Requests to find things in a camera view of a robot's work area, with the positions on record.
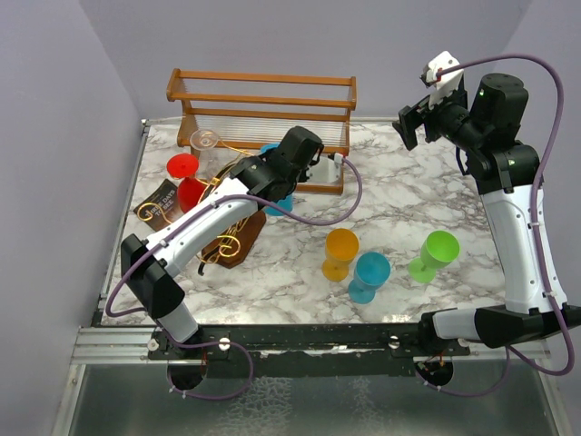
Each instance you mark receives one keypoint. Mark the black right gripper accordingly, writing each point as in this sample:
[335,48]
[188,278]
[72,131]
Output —
[409,118]

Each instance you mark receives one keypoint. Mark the green plastic wine glass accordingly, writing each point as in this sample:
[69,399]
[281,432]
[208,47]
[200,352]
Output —
[439,250]

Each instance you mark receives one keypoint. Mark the blue plastic wine glass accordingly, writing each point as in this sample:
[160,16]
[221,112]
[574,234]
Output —
[277,204]

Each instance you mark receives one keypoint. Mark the clear wine glass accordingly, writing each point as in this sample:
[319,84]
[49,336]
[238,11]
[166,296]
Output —
[202,141]

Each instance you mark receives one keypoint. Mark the red plastic wine glass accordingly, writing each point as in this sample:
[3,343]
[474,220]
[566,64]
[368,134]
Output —
[190,190]

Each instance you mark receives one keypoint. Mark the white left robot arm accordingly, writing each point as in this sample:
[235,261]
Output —
[150,265]

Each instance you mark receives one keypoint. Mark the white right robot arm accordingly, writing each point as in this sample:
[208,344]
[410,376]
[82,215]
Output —
[504,169]

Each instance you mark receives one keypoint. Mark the orange plastic wine glass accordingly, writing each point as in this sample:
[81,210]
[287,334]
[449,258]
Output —
[341,248]

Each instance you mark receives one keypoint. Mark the teal plastic wine glass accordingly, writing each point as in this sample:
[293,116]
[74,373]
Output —
[371,272]

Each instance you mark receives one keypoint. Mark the wooden wine glass rack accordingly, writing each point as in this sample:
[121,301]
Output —
[248,111]

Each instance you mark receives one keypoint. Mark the dark book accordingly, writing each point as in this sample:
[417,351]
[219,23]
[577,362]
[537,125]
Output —
[160,208]

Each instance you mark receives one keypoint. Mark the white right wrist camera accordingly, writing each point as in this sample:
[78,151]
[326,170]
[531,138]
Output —
[442,75]

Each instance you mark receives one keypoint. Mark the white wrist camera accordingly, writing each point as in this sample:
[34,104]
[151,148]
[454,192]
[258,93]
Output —
[442,75]
[326,171]

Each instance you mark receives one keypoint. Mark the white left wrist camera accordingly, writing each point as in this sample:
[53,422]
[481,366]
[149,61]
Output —
[326,171]

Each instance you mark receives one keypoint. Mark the gold wire glass holder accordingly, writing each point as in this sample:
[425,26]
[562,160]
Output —
[226,250]

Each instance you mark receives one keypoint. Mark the black mounting rail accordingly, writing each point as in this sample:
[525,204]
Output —
[302,350]

